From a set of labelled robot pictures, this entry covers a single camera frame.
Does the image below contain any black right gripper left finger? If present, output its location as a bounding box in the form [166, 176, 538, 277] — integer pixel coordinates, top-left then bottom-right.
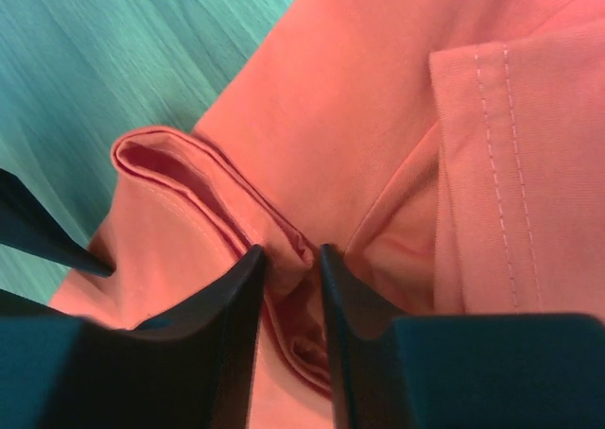
[1, 246, 266, 428]

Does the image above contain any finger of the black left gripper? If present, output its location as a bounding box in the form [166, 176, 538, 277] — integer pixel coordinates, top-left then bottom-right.
[1, 169, 113, 277]

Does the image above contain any orange t shirt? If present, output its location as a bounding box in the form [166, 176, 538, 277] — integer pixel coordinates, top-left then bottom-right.
[50, 0, 604, 428]

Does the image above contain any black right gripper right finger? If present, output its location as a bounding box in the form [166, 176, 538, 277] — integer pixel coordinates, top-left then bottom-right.
[320, 245, 604, 428]

